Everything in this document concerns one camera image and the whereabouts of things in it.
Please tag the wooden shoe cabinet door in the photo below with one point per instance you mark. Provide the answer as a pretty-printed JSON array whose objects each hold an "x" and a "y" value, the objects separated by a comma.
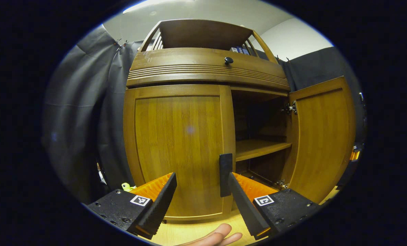
[
  {"x": 323, "y": 136},
  {"x": 176, "y": 136}
]

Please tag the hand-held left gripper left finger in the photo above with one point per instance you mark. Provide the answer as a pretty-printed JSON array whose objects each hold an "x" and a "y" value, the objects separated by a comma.
[{"x": 160, "y": 205}]

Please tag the light blue book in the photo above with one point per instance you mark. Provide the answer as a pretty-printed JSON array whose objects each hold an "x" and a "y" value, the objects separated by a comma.
[{"x": 246, "y": 51}]

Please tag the black drawer knob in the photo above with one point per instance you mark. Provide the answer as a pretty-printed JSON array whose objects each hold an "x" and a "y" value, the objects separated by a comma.
[{"x": 228, "y": 60}]

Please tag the metal door hinge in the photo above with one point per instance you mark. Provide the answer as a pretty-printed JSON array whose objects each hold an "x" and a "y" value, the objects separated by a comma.
[
  {"x": 282, "y": 184},
  {"x": 291, "y": 108}
]

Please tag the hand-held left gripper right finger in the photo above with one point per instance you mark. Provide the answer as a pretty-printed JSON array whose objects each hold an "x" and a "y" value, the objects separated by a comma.
[{"x": 246, "y": 208}]

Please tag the yellow-green toy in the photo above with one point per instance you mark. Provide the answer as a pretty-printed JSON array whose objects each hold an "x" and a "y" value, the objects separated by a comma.
[{"x": 126, "y": 186}]

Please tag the wooden double-door shoe cabinet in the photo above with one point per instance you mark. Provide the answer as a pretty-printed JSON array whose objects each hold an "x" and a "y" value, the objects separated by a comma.
[{"x": 196, "y": 34}]

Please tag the wooden inner shelf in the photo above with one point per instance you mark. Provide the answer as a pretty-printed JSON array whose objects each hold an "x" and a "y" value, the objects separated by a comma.
[{"x": 258, "y": 148}]

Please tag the wooden cabinet drawer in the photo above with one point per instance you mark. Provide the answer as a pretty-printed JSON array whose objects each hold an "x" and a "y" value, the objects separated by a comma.
[{"x": 189, "y": 65}]

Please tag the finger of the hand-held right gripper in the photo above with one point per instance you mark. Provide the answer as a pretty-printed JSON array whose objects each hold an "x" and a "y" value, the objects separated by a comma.
[{"x": 355, "y": 155}]

